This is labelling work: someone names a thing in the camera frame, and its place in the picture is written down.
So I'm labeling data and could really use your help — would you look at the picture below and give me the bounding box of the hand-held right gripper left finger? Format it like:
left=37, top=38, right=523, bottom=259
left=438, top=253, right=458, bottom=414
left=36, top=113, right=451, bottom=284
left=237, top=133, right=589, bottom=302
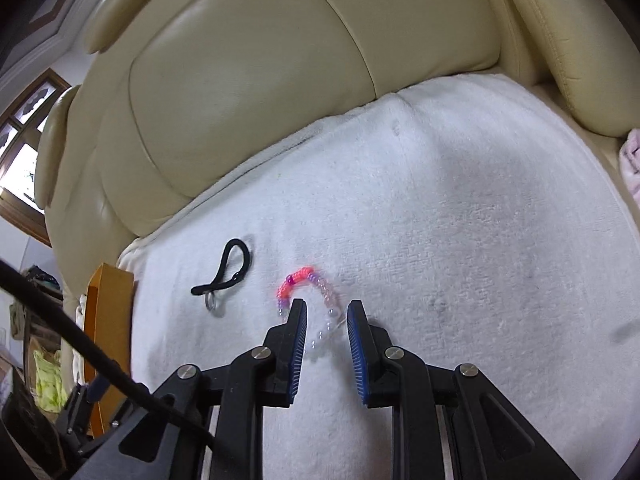
left=75, top=298, right=308, bottom=480

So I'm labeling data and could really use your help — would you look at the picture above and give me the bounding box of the yellow-green cloth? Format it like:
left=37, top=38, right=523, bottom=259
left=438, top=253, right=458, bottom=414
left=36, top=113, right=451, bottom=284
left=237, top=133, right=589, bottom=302
left=32, top=349, right=69, bottom=412

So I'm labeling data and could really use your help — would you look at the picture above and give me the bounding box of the pink beaded bracelet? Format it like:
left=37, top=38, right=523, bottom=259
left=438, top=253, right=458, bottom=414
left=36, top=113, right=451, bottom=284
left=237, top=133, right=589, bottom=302
left=276, top=266, right=347, bottom=356

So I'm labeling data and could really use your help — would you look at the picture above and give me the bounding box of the black strap key ring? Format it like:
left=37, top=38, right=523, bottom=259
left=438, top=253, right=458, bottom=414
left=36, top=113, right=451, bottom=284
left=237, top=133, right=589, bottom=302
left=190, top=238, right=253, bottom=309

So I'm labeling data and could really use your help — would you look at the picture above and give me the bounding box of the pink cloth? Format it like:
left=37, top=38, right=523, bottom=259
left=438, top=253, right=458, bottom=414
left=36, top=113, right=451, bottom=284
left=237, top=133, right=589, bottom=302
left=618, top=128, right=640, bottom=203

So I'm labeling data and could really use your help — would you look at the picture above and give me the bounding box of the white fluffy blanket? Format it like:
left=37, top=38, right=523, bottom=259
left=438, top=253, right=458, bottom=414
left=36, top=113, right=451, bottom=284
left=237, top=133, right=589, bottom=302
left=117, top=72, right=640, bottom=480

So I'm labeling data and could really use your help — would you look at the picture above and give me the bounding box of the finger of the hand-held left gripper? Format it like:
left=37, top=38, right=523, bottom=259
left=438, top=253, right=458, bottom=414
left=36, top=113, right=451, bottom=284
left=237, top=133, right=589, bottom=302
left=54, top=378, right=152, bottom=456

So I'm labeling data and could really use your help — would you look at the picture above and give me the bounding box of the black cable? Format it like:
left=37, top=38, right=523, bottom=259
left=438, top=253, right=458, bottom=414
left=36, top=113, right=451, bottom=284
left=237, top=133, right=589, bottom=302
left=0, top=259, right=217, bottom=448

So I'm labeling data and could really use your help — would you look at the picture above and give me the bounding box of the orange cardboard box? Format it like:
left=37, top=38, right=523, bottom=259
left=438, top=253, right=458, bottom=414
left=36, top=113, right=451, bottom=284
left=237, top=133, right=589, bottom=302
left=82, top=262, right=138, bottom=441

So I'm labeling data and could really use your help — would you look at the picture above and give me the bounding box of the wooden framed window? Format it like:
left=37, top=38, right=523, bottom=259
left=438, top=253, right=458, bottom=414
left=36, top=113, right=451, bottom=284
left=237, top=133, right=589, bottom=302
left=0, top=69, right=72, bottom=248

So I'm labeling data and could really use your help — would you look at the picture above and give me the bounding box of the cream leather sofa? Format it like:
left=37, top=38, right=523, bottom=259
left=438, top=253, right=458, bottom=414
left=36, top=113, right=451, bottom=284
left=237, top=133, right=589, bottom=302
left=34, top=0, right=640, bottom=301

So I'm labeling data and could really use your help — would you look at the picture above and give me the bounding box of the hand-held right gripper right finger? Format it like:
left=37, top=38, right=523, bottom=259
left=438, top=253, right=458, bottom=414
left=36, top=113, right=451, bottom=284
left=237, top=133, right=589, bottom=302
left=346, top=299, right=583, bottom=480

